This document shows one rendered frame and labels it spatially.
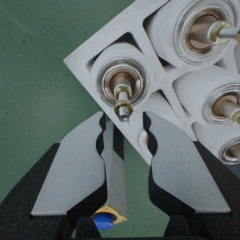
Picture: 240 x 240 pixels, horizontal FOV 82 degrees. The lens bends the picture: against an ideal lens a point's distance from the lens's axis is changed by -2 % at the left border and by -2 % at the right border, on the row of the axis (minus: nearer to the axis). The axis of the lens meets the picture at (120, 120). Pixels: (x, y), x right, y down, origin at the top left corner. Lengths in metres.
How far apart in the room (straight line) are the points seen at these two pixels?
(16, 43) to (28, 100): 0.18
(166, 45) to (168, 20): 0.03
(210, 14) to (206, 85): 0.09
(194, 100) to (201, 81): 0.03
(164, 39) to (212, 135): 0.22
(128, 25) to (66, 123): 0.41
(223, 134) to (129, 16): 0.27
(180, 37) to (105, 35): 0.12
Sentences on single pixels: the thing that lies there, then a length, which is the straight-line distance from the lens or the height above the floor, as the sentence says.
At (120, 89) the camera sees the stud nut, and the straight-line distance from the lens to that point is 0.17.
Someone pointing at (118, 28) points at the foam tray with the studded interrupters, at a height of 0.18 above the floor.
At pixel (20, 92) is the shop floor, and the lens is 0.58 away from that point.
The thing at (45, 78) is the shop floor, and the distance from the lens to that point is 0.52.
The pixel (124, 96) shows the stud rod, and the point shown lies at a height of 0.30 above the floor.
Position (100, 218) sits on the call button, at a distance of 0.33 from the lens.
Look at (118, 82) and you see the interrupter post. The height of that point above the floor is 0.27.
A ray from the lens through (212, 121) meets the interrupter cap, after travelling 0.28.
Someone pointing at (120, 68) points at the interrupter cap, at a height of 0.25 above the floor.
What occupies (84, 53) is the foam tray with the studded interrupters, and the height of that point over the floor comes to 0.18.
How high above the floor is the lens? 0.45
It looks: 58 degrees down
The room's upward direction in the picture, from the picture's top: 180 degrees clockwise
